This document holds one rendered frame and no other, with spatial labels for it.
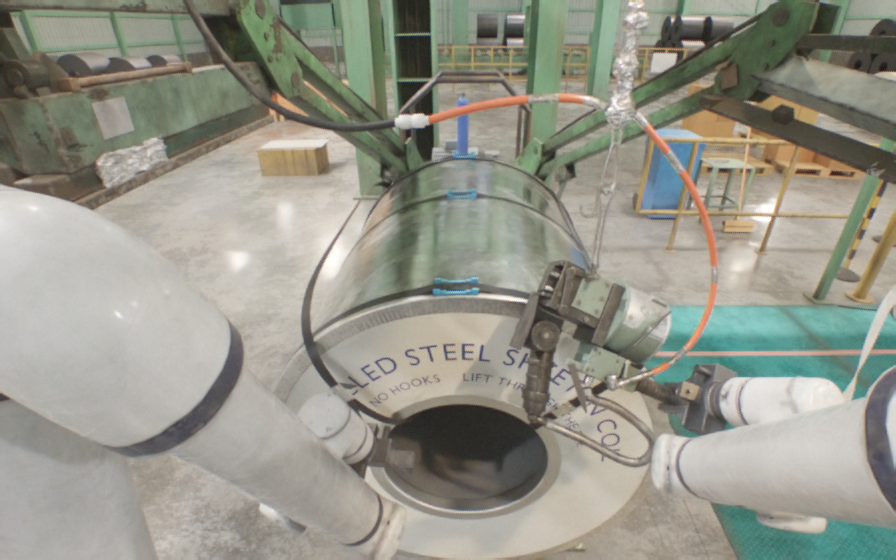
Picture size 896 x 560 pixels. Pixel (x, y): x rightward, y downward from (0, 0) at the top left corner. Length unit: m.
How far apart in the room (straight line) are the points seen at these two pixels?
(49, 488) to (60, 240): 0.24
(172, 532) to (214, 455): 2.12
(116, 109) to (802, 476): 0.98
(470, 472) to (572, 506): 0.37
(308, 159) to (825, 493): 6.95
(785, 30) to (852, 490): 1.30
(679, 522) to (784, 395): 1.66
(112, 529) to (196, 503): 2.02
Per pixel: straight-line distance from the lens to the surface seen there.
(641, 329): 0.92
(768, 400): 0.83
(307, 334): 1.17
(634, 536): 2.31
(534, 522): 1.67
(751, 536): 2.52
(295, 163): 7.17
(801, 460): 0.44
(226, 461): 0.41
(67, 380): 0.31
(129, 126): 0.92
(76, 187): 0.83
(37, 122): 0.82
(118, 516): 0.54
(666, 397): 1.03
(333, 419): 0.79
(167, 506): 2.61
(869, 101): 1.32
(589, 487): 1.54
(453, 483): 1.67
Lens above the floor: 1.90
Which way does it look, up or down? 30 degrees down
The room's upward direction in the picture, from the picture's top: 1 degrees counter-clockwise
